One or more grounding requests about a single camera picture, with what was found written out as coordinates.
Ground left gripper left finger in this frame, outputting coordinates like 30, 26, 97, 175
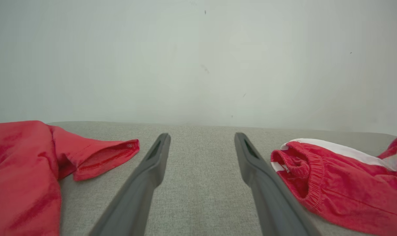
89, 133, 171, 236

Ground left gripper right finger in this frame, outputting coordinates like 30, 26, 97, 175
235, 132, 322, 236

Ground red and white basketball jersey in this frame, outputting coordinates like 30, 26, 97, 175
0, 120, 140, 236

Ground red shorts with white stripe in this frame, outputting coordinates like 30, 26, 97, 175
271, 131, 397, 236

